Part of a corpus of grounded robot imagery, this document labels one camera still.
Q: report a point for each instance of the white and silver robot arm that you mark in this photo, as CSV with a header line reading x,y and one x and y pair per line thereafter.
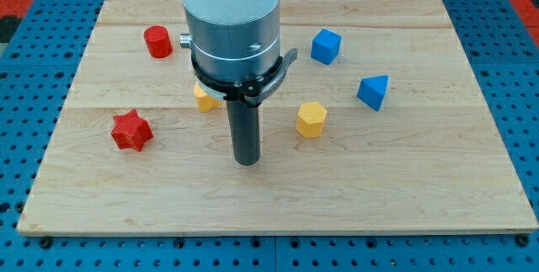
x,y
234,40

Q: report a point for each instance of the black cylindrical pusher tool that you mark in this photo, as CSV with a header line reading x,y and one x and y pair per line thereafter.
x,y
244,128

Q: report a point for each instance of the yellow hexagon block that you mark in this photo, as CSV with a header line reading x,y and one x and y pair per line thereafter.
x,y
311,119

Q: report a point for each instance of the yellow block behind tool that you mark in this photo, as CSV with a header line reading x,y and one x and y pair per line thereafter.
x,y
205,102

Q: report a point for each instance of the blue cube block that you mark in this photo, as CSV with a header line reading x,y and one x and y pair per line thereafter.
x,y
325,46

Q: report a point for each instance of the blue triangular prism block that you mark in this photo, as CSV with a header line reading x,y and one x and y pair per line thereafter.
x,y
372,91

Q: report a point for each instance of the light wooden board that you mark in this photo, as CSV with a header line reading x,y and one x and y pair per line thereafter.
x,y
430,161

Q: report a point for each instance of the red star block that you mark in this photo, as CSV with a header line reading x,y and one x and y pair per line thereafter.
x,y
131,131

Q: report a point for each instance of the red cylinder block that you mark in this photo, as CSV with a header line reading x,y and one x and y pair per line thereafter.
x,y
158,41

